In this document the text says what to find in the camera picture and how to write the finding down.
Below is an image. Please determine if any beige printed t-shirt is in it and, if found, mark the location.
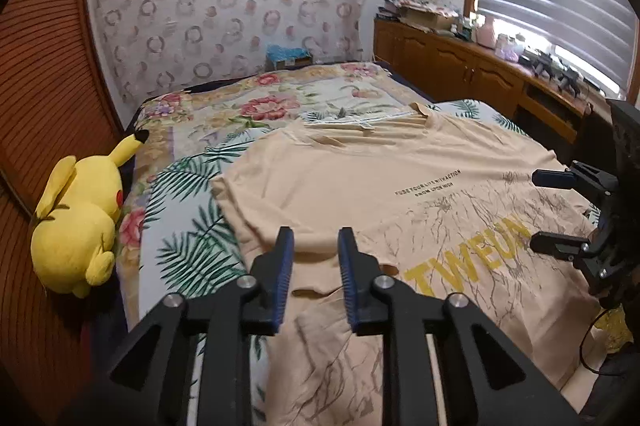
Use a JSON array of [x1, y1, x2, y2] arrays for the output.
[[213, 104, 604, 425]]

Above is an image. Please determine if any wooden sideboard cabinet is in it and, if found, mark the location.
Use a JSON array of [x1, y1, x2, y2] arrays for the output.
[[373, 19, 591, 164]]

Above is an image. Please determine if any floral leaf bed sheet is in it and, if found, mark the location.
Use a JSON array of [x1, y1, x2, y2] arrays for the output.
[[115, 60, 634, 426]]

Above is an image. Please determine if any yellow Pikachu plush toy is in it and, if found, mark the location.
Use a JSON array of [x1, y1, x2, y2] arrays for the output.
[[30, 130, 150, 298]]

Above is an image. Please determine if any purple small container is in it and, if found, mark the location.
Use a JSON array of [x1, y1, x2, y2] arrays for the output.
[[495, 34, 518, 63]]

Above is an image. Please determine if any pink bottle on cabinet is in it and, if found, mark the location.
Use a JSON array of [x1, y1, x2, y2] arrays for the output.
[[475, 15, 497, 50]]

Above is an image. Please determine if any cardboard box with papers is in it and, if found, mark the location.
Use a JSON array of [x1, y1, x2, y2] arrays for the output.
[[382, 0, 459, 30]]

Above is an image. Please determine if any brown louvered wardrobe door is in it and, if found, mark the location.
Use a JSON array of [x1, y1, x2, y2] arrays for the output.
[[1, 0, 122, 423]]

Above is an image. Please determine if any blue item on box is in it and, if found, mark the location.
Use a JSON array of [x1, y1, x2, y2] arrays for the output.
[[265, 44, 314, 71]]

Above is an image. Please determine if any black cable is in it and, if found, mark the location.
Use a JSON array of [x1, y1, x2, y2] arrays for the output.
[[579, 304, 626, 376]]

